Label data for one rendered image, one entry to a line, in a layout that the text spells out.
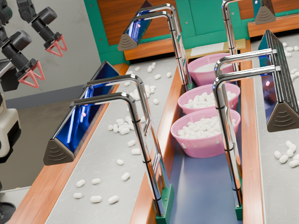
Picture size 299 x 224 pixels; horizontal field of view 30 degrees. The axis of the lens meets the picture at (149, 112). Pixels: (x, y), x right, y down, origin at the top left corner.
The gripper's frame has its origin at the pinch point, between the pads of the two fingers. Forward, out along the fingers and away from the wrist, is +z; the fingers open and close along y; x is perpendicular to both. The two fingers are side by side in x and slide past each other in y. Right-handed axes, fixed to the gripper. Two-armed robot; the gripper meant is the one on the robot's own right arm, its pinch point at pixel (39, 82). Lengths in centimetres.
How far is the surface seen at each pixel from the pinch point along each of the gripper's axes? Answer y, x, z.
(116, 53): 85, -7, 22
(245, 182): -68, -58, 55
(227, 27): 24, -71, 36
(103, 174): -43, -13, 36
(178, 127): -15, -37, 47
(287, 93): -85, -86, 33
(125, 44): 5.3, -37.0, 11.1
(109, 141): -14.6, -11.2, 34.5
